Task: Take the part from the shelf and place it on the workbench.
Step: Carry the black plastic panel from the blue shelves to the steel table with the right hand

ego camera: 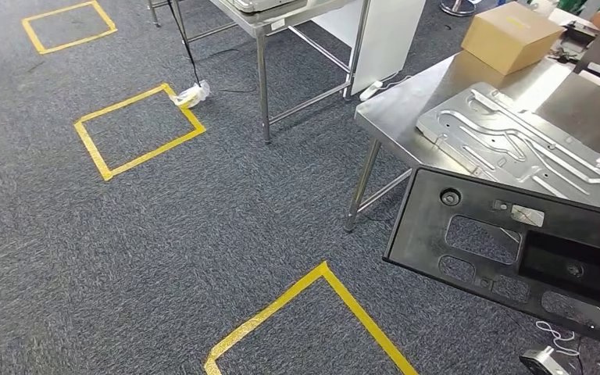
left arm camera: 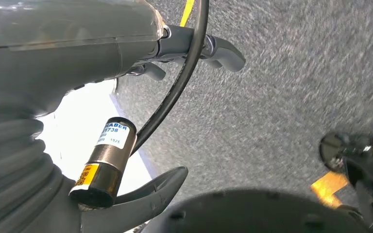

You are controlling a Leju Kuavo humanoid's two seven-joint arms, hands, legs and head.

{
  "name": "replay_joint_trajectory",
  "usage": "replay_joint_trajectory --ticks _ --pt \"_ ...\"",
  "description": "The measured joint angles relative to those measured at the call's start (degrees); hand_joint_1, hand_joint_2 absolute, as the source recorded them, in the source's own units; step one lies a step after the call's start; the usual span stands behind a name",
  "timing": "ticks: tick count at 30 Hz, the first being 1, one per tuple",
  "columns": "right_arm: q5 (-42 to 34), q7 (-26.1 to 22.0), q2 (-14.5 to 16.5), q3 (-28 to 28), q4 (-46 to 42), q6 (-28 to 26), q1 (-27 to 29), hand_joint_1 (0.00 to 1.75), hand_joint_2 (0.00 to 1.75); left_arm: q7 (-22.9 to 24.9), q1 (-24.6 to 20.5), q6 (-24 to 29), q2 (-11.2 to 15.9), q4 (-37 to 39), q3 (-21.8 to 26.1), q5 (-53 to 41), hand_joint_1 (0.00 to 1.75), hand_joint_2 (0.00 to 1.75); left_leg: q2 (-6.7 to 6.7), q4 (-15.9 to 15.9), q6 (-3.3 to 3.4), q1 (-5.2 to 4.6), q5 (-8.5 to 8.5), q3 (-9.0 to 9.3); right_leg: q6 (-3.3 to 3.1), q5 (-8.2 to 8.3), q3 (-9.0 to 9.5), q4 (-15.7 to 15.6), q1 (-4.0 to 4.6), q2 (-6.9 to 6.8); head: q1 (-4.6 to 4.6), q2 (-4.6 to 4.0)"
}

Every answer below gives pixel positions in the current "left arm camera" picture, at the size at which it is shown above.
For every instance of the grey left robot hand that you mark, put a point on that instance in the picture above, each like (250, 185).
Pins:
(61, 48)

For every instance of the white upright panel board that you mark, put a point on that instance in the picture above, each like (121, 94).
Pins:
(77, 128)

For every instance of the ribbed grey left arm sleeve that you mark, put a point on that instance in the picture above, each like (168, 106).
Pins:
(9, 157)

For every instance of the black perforated robot cover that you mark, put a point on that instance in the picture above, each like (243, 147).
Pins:
(254, 215)

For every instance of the black robot leg mechanism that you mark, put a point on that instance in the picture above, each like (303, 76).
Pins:
(366, 173)

